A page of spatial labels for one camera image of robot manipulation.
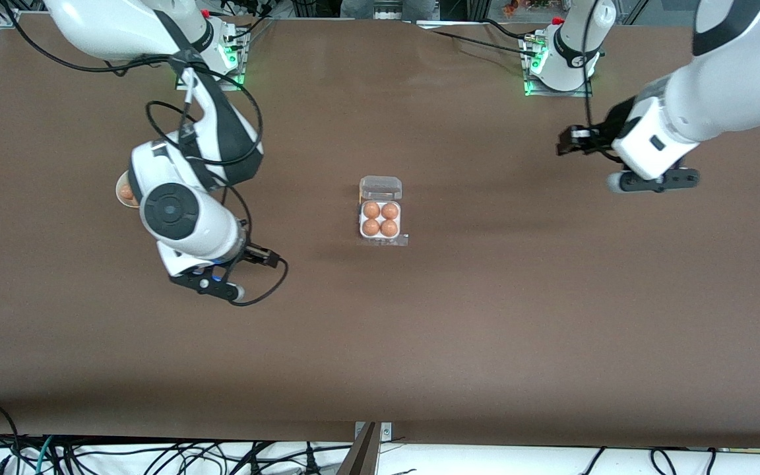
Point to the silver metal bracket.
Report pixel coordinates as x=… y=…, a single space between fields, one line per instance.
x=386 y=432

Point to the clear plastic egg carton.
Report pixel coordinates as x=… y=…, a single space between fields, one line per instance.
x=380 y=187

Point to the orange background object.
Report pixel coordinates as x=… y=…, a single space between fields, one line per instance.
x=510 y=8

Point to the white round bowl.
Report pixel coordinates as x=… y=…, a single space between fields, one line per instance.
x=123 y=177

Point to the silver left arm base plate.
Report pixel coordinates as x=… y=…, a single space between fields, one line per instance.
x=584 y=92

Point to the brown egg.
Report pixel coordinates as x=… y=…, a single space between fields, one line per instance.
x=126 y=192
x=371 y=227
x=371 y=210
x=390 y=211
x=389 y=227

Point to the brown table cover sheet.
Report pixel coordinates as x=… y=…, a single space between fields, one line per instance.
x=485 y=330

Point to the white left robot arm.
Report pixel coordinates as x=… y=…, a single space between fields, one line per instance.
x=736 y=86

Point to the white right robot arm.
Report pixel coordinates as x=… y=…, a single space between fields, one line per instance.
x=175 y=211

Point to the aluminium frame profile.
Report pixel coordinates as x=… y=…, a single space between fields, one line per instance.
x=5 y=16

